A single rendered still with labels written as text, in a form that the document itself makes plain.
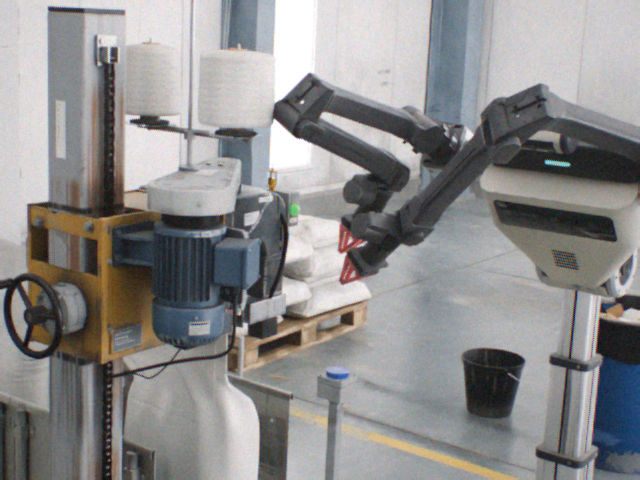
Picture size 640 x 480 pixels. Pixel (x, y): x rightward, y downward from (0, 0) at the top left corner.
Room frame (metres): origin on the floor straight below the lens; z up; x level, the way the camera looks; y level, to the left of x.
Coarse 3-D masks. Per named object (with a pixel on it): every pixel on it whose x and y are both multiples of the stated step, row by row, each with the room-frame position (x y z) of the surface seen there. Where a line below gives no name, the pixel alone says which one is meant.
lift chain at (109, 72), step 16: (112, 64) 2.19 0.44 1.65; (112, 80) 2.20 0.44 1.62; (112, 96) 2.20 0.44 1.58; (112, 112) 2.20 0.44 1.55; (112, 128) 2.20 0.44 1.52; (112, 144) 2.20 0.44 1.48; (112, 160) 2.20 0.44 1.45; (112, 176) 2.20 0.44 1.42; (112, 192) 2.19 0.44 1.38; (112, 208) 2.20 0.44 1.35; (112, 368) 2.20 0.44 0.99; (112, 384) 2.20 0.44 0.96; (112, 400) 2.20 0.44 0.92
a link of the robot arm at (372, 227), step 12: (360, 216) 2.28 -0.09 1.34; (372, 216) 2.26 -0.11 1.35; (384, 216) 2.28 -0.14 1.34; (396, 216) 2.30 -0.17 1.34; (360, 228) 2.26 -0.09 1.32; (372, 228) 2.25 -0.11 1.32; (384, 228) 2.26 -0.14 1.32; (396, 228) 2.28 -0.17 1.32; (372, 240) 2.27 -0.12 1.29; (408, 240) 2.25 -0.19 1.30; (420, 240) 2.25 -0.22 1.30
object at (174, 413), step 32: (160, 352) 2.64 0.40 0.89; (192, 352) 2.58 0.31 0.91; (160, 384) 2.58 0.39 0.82; (192, 384) 2.53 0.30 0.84; (224, 384) 2.51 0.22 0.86; (128, 416) 2.64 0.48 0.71; (160, 416) 2.55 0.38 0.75; (192, 416) 2.48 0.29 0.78; (224, 416) 2.45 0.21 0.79; (256, 416) 2.52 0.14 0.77; (160, 448) 2.54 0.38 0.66; (192, 448) 2.47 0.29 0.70; (224, 448) 2.44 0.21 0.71; (256, 448) 2.51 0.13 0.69
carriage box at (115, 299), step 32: (128, 192) 2.49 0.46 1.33; (32, 224) 2.25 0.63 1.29; (64, 224) 2.19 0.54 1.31; (96, 224) 2.13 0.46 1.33; (128, 224) 2.19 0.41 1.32; (32, 256) 2.26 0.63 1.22; (32, 288) 2.25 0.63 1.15; (96, 288) 2.13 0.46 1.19; (128, 288) 2.19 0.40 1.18; (96, 320) 2.13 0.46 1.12; (128, 320) 2.19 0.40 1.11; (96, 352) 2.13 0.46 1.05; (128, 352) 2.19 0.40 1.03
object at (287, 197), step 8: (280, 192) 2.64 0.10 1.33; (288, 192) 2.63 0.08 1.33; (296, 192) 2.65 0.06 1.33; (288, 200) 2.63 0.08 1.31; (296, 200) 2.65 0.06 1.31; (288, 208) 2.63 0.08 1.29; (288, 216) 2.63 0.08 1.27; (296, 216) 2.65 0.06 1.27; (288, 224) 2.63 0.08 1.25; (296, 224) 2.66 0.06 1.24
